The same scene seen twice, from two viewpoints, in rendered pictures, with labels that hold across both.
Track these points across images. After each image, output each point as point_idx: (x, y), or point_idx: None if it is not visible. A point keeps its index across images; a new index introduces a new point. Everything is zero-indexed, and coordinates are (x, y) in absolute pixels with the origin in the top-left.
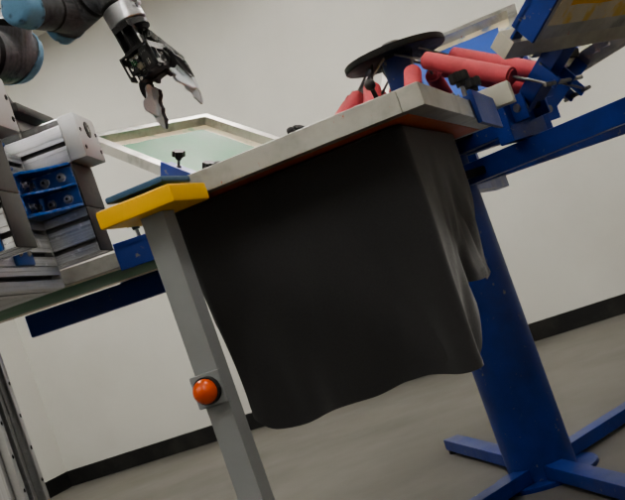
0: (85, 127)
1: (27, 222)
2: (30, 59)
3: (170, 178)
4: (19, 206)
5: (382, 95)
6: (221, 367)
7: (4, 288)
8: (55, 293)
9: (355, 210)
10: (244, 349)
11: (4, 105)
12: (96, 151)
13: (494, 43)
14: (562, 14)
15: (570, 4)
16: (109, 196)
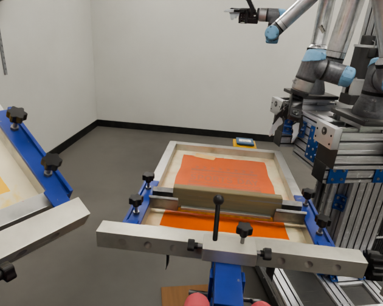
0: (322, 129)
1: (279, 139)
2: (380, 86)
3: (236, 139)
4: (279, 135)
5: (180, 141)
6: None
7: (296, 156)
8: None
9: None
10: None
11: (277, 108)
12: (324, 141)
13: (86, 208)
14: (19, 197)
15: (10, 190)
16: (251, 138)
